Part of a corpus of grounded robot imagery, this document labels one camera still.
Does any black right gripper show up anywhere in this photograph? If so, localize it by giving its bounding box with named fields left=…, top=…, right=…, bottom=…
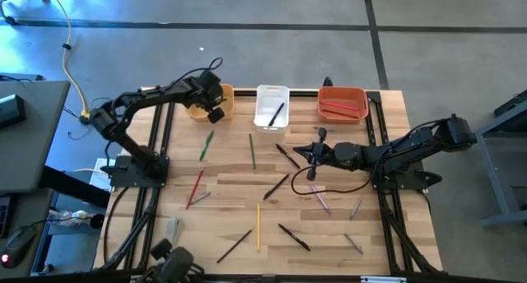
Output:
left=292, top=126, right=343, bottom=182

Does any black camera device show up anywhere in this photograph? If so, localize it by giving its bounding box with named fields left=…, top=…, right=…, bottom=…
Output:
left=138, top=238, right=205, bottom=283

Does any orange plastic bin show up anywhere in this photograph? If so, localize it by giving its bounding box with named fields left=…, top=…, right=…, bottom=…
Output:
left=316, top=86, right=370, bottom=124

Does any yellow plastic bin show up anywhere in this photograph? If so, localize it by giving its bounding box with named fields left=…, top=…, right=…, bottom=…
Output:
left=184, top=83, right=236, bottom=123

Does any blue-grey metal table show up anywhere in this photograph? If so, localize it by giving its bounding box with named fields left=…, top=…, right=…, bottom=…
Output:
left=454, top=89, right=527, bottom=229

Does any white power strip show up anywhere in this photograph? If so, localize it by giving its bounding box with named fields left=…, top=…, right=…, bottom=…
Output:
left=48, top=208, right=106, bottom=230

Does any white plastic bin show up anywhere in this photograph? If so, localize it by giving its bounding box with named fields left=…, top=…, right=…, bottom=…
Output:
left=253, top=84, right=291, bottom=135

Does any white paper sheet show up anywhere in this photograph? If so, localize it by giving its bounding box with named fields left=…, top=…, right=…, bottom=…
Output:
left=88, top=157, right=116, bottom=192

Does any black pen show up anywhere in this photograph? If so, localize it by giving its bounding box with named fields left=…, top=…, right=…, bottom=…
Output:
left=274, top=143, right=301, bottom=170
left=277, top=223, right=311, bottom=252
left=263, top=173, right=291, bottom=201
left=267, top=102, right=286, bottom=128

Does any white metal bracket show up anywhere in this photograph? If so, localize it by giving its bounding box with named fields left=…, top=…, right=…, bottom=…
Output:
left=360, top=276, right=408, bottom=283

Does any black computer mouse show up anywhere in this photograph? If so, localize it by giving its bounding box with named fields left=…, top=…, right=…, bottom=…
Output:
left=0, top=225, right=37, bottom=269

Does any black desktop device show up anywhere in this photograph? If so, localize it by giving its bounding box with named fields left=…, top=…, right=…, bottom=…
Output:
left=0, top=94, right=26, bottom=130

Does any green pencil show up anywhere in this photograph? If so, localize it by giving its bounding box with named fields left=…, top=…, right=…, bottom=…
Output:
left=248, top=133, right=257, bottom=172

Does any pink pen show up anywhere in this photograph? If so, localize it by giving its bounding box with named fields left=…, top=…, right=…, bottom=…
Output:
left=308, top=183, right=332, bottom=215

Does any green pen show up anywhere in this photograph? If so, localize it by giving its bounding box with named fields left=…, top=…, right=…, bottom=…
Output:
left=199, top=129, right=215, bottom=162

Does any grey desk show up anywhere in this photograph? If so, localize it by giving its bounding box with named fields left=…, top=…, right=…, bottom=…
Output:
left=0, top=80, right=71, bottom=278

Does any black floor cable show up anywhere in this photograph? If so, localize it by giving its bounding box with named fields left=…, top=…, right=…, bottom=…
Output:
left=101, top=186, right=129, bottom=264

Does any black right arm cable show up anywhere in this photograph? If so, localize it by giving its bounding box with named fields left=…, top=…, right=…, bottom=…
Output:
left=290, top=164, right=375, bottom=196

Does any yellow cable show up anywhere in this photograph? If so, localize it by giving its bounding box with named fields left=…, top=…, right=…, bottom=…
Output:
left=44, top=0, right=94, bottom=122

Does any black pencil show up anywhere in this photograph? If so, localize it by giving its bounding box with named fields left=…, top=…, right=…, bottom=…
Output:
left=216, top=228, right=255, bottom=264

